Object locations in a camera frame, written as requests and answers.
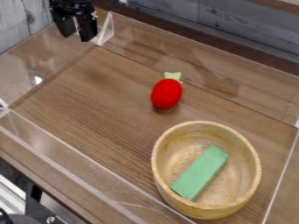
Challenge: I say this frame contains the green rectangular block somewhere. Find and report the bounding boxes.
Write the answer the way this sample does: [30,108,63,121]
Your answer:
[171,145,230,201]

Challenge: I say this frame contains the clear acrylic corner bracket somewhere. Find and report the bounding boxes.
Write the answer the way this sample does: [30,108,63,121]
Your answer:
[91,11,115,46]

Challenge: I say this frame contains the oval wooden bowl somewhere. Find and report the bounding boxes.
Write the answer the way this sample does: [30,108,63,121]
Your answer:
[151,121,262,220]

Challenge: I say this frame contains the black cable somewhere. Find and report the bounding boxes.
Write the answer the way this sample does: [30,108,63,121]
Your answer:
[0,206,15,224]

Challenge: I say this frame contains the red plush radish toy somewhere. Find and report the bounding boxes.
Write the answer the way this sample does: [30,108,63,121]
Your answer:
[151,72,183,109]

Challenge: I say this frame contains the black metal table frame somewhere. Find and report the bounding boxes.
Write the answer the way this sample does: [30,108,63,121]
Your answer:
[23,182,70,224]

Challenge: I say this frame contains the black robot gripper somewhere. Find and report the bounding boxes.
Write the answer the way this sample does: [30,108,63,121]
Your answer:
[50,0,99,42]

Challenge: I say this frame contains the clear acrylic enclosure walls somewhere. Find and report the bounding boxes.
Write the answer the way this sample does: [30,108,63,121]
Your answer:
[0,13,299,224]

